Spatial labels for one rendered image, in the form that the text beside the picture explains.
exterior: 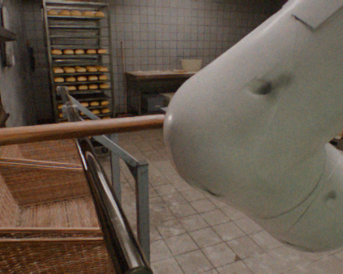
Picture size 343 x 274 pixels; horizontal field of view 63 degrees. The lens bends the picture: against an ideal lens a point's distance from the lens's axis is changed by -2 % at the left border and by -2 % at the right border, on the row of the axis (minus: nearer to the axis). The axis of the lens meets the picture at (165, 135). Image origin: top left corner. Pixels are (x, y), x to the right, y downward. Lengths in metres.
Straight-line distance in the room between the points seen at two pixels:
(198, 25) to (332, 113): 6.07
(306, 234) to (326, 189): 0.05
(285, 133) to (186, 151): 0.06
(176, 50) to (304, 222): 5.81
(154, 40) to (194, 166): 5.66
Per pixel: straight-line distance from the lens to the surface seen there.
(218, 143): 0.18
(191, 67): 5.57
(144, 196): 1.05
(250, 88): 0.19
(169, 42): 5.95
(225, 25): 6.57
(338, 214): 0.28
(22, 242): 0.96
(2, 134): 0.54
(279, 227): 0.27
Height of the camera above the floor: 1.34
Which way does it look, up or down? 17 degrees down
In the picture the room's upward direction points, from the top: straight up
